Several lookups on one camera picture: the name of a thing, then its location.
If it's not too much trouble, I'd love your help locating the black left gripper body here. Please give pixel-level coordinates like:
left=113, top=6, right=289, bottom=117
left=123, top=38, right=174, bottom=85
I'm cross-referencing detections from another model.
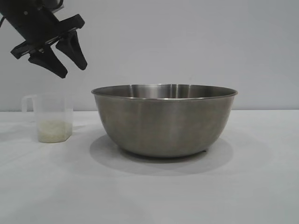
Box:
left=0, top=0, right=85, bottom=59

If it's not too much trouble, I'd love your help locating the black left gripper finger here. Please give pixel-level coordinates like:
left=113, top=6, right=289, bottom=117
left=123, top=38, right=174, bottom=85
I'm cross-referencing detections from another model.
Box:
left=28, top=48, right=68, bottom=79
left=55, top=31, right=88, bottom=70

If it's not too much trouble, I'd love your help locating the clear plastic measuring cup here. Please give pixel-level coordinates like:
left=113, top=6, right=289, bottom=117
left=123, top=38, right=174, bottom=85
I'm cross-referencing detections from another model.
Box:
left=21, top=92, right=74, bottom=143

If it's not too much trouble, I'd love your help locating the white uncooked rice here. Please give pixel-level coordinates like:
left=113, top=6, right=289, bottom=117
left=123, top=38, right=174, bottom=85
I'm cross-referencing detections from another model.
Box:
left=37, top=119, right=72, bottom=143

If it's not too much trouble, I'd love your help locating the stainless steel mixing bowl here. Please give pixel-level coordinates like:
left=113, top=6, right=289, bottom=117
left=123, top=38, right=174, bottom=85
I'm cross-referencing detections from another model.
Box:
left=91, top=83, right=238, bottom=158

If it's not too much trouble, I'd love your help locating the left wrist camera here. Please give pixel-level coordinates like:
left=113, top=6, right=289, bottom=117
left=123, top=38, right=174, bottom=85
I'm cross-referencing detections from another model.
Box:
left=50, top=0, right=65, bottom=14

